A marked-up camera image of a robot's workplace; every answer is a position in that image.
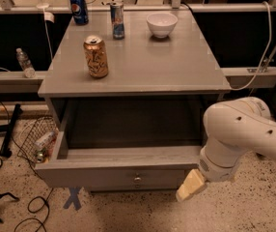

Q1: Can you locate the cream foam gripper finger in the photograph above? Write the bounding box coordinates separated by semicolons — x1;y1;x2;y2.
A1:
176;169;207;202

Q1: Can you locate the grey top drawer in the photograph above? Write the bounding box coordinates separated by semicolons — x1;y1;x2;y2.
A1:
35;101;209;189

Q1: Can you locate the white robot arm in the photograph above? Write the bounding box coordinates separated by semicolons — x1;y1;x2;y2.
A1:
176;97;276;202

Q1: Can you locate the grey drawer cabinet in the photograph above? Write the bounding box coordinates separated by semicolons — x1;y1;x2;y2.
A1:
37;9;233;193

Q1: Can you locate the blue tape cross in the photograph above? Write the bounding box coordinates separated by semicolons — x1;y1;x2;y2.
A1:
64;187;81;211

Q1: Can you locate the white ceramic bowl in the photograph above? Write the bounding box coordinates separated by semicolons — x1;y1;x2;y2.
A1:
147;13;179;38

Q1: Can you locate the gold soda can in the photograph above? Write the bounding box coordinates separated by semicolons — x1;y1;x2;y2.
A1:
83;35;108;78

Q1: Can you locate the slim Red Bull can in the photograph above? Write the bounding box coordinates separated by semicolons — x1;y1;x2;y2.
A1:
110;2;124;40

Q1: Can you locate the black metal stand leg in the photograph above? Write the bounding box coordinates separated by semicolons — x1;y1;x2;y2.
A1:
0;103;22;158

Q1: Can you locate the clear plastic water bottle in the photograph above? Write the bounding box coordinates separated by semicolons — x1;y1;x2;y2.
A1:
16;48;36;78

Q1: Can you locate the blue Pepsi can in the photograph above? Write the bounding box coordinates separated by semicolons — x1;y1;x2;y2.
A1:
69;0;89;25

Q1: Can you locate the wire waste basket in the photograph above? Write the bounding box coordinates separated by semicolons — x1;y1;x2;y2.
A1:
18;116;59;165

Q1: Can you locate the black floor cable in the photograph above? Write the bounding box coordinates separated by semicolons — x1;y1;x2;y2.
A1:
0;69;55;232

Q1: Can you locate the white cable right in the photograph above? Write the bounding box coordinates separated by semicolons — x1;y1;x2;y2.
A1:
228;1;273;92

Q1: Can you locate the white cable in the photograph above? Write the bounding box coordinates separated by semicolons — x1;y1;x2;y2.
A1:
31;0;55;61
228;1;273;92

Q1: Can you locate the white cable left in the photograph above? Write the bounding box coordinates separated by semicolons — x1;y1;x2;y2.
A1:
31;0;55;61

